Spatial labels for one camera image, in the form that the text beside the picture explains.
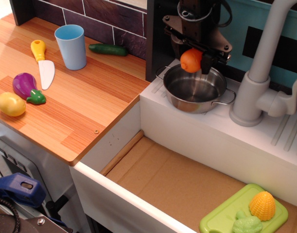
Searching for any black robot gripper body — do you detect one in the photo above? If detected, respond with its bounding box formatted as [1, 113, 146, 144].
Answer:
[162, 0, 232, 64]

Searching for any grey toy oven front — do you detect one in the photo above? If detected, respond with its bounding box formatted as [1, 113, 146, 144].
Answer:
[0, 135, 76, 219]

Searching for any green plastic cutting board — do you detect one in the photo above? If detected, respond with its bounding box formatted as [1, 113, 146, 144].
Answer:
[199, 183, 288, 233]

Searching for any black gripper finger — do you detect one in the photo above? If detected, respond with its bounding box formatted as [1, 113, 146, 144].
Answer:
[171, 34, 189, 59]
[201, 50, 219, 74]

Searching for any green toy cucumber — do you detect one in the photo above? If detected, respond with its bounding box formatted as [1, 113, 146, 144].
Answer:
[88, 44, 128, 56]

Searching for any blue clamp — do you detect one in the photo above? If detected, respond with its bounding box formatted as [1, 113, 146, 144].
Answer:
[0, 173, 46, 208]

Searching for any yellow handled toy knife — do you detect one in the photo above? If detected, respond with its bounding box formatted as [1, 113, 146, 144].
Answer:
[31, 40, 55, 90]

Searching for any orange toy carrot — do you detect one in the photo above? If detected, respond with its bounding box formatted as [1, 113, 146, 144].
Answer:
[180, 48, 203, 73]

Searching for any white toy sink basin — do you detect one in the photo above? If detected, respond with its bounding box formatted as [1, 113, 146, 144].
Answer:
[70, 79, 297, 233]

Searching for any light blue plastic cup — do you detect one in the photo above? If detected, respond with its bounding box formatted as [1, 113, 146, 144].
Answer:
[54, 24, 87, 70]

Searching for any grey toy faucet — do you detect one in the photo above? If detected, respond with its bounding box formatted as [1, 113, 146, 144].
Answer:
[229, 0, 297, 127]

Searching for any yellow toy potato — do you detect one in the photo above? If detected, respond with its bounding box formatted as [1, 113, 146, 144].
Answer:
[0, 92, 26, 117]

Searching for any yellow toy corn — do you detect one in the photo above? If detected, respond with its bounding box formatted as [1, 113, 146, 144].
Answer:
[249, 191, 276, 221]

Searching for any stainless steel pot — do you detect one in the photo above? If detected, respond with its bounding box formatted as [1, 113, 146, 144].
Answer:
[156, 65, 236, 114]

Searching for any purple toy eggplant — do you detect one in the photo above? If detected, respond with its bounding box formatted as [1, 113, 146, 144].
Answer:
[12, 73, 46, 105]

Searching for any teal panel with black square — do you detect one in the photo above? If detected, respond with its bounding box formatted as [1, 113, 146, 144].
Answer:
[220, 0, 297, 87]

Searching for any light green toy broccoli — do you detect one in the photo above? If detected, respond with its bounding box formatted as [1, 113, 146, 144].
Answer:
[232, 211, 263, 233]

